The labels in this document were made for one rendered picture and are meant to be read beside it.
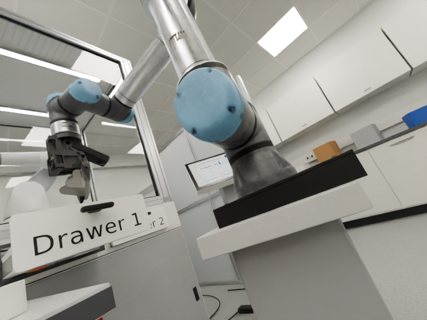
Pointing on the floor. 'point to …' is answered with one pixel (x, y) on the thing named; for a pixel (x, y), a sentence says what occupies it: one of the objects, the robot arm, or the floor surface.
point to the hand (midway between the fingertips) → (86, 196)
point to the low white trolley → (72, 305)
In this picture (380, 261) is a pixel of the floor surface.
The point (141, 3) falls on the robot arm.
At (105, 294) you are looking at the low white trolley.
